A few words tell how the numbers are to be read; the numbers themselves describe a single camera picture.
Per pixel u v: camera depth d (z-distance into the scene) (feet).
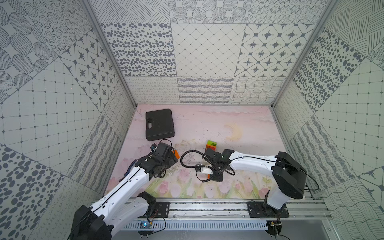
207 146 3.14
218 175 2.46
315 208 2.55
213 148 3.12
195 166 2.49
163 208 2.41
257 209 2.40
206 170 2.45
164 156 2.06
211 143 3.16
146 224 2.35
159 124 3.33
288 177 1.45
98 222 1.28
